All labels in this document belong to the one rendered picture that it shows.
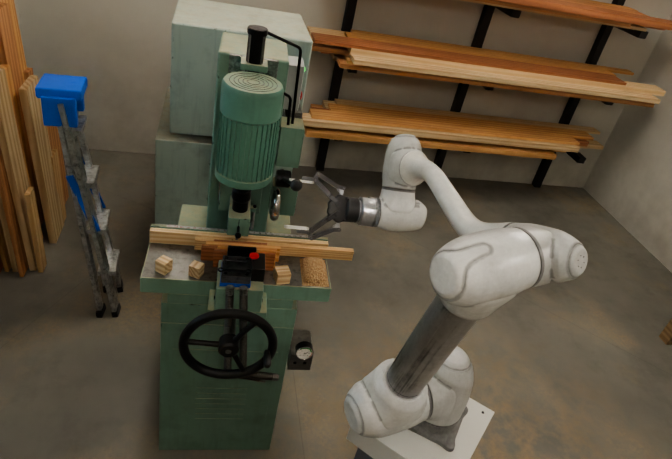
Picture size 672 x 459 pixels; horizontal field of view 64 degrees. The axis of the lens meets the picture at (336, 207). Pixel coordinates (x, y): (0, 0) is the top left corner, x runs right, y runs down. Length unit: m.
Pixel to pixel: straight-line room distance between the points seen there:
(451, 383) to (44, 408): 1.70
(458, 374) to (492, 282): 0.58
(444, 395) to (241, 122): 0.94
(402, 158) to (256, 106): 0.44
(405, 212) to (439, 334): 0.49
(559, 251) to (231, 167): 0.92
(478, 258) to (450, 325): 0.21
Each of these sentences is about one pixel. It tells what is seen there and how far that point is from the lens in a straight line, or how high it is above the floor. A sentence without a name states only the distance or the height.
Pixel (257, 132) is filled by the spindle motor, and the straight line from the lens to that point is 1.52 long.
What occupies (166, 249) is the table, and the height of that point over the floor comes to 0.90.
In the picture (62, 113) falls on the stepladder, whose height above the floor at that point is 1.07.
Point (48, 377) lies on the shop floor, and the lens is 2.71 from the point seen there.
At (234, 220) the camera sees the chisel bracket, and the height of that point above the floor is 1.06.
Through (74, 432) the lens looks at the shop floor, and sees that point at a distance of 2.52.
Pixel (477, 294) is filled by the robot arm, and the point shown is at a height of 1.44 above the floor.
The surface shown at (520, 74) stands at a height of 1.10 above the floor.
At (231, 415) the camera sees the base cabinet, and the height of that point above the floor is 0.23.
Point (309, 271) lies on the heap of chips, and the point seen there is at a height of 0.93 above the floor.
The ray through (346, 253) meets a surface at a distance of 1.88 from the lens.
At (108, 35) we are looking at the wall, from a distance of 3.97.
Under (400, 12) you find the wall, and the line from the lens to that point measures 4.01.
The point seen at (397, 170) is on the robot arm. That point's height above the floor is 1.35.
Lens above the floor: 2.05
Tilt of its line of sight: 32 degrees down
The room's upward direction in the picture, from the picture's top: 13 degrees clockwise
